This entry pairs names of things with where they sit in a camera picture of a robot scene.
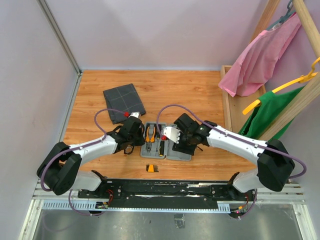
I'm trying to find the aluminium frame rail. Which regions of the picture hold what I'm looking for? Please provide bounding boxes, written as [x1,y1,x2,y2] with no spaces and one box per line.
[32,178,305,215]

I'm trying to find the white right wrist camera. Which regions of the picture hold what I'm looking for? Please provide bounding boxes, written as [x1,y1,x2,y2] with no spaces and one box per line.
[163,126,181,144]

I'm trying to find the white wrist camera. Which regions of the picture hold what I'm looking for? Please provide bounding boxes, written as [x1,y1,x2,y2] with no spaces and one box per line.
[163,126,181,144]
[129,112,141,119]

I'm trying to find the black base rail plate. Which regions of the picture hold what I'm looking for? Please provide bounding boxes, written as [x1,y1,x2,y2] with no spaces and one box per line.
[77,178,254,210]

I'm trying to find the black yellow slim screwdriver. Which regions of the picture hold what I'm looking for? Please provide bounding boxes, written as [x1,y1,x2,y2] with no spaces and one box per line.
[158,140,165,157]

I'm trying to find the black tape roll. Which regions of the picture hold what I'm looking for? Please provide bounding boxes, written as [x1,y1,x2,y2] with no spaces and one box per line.
[124,146,134,155]

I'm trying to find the grey plastic tool case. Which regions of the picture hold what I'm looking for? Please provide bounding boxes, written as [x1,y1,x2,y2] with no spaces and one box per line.
[140,121,192,162]

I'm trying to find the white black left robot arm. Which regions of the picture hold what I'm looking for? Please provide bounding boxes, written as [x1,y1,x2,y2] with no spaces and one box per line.
[36,115,145,198]

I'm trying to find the orange black pliers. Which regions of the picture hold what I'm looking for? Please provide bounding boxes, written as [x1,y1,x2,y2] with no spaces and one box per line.
[145,124,156,153]

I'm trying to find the green shirt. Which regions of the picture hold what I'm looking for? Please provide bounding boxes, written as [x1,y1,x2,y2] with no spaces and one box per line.
[238,87,303,140]

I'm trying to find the teal clothes hanger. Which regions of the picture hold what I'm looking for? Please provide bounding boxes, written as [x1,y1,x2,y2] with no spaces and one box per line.
[266,0,296,31]

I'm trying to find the yellow clothes hanger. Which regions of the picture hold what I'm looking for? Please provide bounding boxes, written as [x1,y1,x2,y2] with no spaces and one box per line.
[242,57,320,116]

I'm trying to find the dark grey checked cloth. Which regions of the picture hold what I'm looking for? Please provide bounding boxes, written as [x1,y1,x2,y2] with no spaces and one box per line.
[103,83,146,125]

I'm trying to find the black yellow thick screwdriver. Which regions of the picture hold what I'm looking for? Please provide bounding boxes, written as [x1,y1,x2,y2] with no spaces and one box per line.
[155,124,162,140]

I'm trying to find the wooden clothes rack frame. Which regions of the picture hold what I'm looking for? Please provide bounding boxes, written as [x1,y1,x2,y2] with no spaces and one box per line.
[222,0,320,140]

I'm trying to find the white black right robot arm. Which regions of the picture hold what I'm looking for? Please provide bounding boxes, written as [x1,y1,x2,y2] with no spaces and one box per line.
[163,113,295,200]

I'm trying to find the pink shirt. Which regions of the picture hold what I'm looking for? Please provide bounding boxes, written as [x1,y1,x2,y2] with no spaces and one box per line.
[218,13,301,97]

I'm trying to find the orange black hex key set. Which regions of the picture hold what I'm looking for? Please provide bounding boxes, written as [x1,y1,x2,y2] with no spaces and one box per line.
[146,164,159,173]

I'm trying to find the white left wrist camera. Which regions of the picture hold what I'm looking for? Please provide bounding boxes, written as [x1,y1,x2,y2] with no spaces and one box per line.
[129,112,141,119]

